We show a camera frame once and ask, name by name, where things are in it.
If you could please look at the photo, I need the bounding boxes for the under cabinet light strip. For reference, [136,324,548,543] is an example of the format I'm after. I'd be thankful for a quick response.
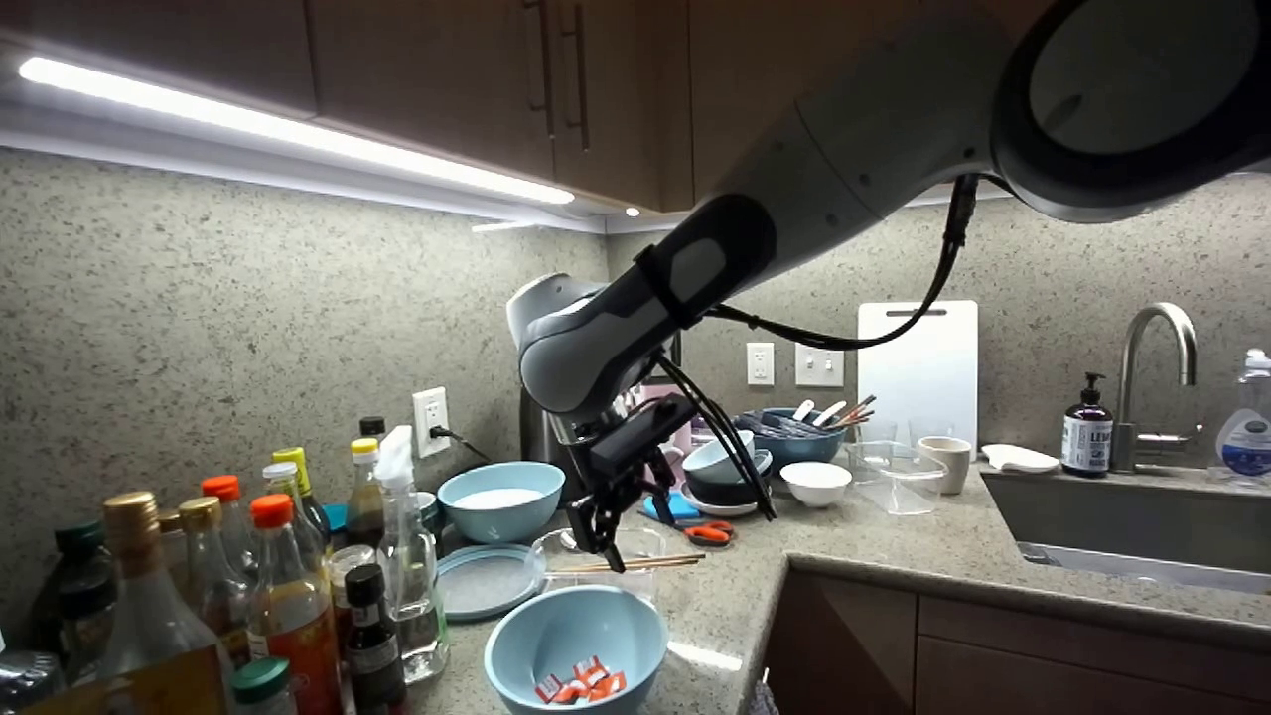
[12,50,580,209]

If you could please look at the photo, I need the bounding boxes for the wooden handled utensil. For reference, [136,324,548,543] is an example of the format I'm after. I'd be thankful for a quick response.
[829,392,882,432]

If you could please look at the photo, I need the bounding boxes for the steel kitchen faucet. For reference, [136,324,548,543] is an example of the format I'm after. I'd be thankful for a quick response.
[1113,297,1202,474]

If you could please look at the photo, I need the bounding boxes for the large dark blue bowl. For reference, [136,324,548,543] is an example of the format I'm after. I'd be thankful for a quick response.
[731,407,851,469]

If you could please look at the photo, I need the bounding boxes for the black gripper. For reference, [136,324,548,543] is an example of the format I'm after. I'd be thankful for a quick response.
[552,409,664,577]

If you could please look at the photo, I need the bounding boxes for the black bowl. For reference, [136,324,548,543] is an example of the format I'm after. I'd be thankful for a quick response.
[688,454,777,507]

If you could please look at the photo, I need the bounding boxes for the white cutting board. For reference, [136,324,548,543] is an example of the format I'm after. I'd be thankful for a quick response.
[855,297,985,454]

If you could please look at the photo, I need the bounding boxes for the clear trigger spray bottle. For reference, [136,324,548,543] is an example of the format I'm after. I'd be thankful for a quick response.
[375,425,449,693]

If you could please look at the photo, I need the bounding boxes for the yellow cap squeeze bottle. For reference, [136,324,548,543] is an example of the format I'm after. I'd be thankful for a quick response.
[269,444,320,512]

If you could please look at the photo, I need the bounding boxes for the blue round plate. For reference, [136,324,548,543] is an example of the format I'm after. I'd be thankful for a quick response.
[431,543,552,628]

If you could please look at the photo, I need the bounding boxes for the small pale cup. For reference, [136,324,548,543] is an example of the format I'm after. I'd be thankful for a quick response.
[919,432,976,501]

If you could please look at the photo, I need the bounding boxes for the white folded cloth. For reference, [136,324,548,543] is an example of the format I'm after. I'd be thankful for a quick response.
[982,441,1064,481]

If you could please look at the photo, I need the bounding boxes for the dark soap pump bottle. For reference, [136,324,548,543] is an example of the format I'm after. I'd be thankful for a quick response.
[1055,369,1116,481]

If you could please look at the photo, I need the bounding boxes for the wide white switch plate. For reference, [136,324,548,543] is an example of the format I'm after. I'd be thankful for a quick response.
[792,336,851,392]

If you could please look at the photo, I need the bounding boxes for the dark green cap bottle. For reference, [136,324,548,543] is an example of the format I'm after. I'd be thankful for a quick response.
[22,519,122,682]

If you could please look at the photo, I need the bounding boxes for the small white bowl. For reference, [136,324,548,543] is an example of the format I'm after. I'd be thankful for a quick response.
[773,457,859,512]

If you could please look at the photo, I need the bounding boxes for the blue flat lid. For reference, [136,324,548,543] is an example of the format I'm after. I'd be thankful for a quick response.
[639,490,708,527]

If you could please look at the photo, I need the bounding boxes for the steel kitchen sink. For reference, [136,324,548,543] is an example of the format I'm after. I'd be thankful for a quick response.
[982,462,1271,595]

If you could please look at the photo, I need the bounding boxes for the small dark black cap bottle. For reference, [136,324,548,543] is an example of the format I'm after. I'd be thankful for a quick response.
[336,561,410,715]

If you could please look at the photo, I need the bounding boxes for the brown wooden upper cabinets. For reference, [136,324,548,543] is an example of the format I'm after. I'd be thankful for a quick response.
[0,0,1036,213]

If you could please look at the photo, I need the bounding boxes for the dark cabinet door handle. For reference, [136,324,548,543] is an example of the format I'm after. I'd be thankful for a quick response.
[527,0,561,139]
[565,0,597,150]

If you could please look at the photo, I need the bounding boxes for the clear plastic container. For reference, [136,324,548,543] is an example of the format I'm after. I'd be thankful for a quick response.
[846,441,952,519]

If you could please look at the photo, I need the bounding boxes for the narrow white switch plate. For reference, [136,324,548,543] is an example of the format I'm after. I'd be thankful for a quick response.
[741,336,777,392]

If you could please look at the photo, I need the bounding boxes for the grey blue bowl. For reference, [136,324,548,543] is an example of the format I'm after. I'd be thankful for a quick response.
[679,432,773,490]

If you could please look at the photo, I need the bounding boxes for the yellow cap oil bottle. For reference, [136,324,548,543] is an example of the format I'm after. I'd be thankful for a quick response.
[345,432,390,548]

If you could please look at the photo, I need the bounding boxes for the green lid jar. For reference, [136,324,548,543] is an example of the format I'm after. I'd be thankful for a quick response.
[225,655,302,715]

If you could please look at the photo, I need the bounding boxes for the black plug with cord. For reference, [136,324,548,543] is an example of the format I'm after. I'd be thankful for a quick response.
[425,425,495,469]

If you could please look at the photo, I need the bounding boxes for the light blue bowl white inside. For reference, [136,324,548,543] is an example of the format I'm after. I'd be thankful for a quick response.
[431,457,569,548]

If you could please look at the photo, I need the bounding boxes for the blue liquid spray bottle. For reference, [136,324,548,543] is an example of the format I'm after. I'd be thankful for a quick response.
[1211,344,1271,485]

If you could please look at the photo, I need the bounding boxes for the light blue ceramic bowl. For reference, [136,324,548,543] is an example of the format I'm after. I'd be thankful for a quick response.
[482,584,670,715]

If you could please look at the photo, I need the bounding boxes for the tall gold cap bottle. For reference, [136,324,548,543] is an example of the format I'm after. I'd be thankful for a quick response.
[70,490,234,715]

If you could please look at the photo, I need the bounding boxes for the small gold cap bottle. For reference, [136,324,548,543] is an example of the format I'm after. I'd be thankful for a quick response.
[175,495,255,666]

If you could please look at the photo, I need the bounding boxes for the clear glass bowl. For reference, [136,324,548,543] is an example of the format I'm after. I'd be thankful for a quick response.
[527,519,688,588]

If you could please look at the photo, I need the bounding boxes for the orange cap sauce bottle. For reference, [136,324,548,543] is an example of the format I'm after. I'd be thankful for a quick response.
[245,493,345,715]

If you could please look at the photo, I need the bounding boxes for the orange food pieces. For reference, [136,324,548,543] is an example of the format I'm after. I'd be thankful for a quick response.
[531,655,630,712]

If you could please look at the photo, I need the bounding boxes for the white cap bottle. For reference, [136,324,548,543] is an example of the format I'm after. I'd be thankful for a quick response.
[259,462,329,561]

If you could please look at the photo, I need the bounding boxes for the white wall outlet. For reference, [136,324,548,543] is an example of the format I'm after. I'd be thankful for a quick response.
[410,387,453,465]

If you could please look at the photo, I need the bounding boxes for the brown lower cabinet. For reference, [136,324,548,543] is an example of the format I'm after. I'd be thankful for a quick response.
[753,551,1271,715]

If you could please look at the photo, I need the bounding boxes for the red cap bottle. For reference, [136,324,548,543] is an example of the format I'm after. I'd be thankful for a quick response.
[194,474,259,573]

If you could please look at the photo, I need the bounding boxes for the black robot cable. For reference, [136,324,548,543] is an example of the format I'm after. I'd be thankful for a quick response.
[647,172,985,526]

